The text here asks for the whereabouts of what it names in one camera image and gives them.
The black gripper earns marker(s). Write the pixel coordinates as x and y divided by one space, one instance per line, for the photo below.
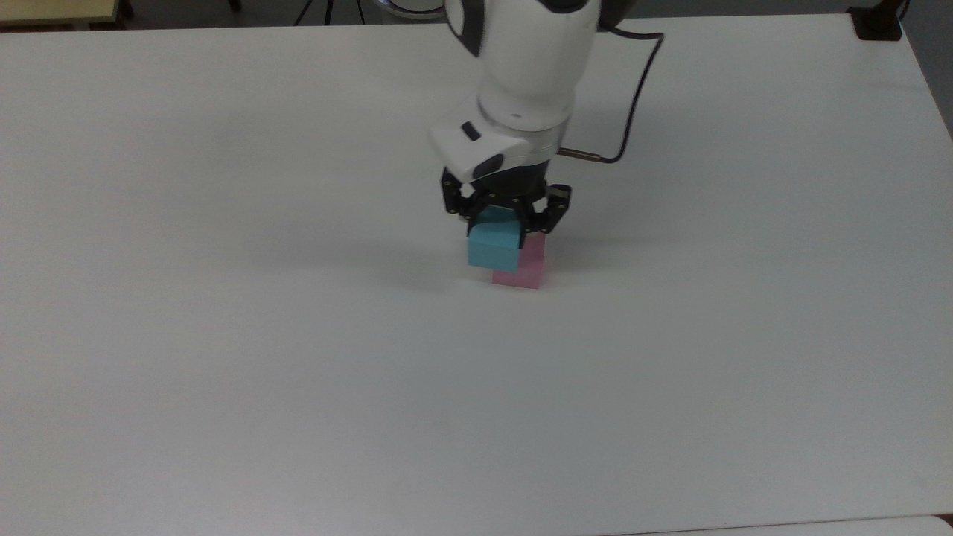
510 190

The blue cube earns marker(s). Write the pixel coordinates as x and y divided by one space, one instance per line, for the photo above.
491 249

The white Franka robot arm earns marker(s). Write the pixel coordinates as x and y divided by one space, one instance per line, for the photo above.
528 67

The pink cube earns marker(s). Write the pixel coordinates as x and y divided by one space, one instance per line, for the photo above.
532 268

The black tripod legs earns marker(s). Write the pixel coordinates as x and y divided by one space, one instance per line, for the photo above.
328 11

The yellow wooden table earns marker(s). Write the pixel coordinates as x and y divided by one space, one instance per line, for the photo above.
52 11

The black mount block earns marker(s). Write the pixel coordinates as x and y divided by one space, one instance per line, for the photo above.
877 22

